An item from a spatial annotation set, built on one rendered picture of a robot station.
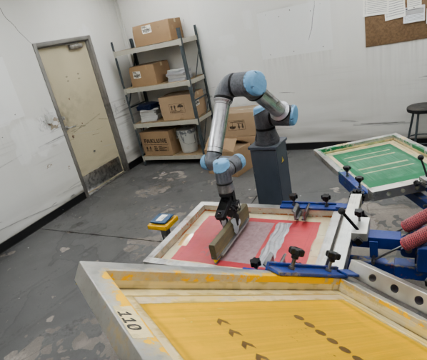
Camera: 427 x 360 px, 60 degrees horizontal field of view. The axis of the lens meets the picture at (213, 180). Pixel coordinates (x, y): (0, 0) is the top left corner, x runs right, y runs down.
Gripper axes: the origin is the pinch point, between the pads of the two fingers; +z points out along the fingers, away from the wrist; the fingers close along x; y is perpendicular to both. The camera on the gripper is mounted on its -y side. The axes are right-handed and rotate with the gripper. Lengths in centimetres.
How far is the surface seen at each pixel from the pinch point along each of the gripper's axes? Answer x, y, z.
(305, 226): -30.5, 17.5, 4.2
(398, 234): -70, 1, -4
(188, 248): 19.4, -9.9, 5.0
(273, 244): -20.5, -0.5, 4.4
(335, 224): -45.3, 14.3, 0.7
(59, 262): 243, 73, 97
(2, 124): 339, 130, -39
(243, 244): -6.5, -2.1, 4.8
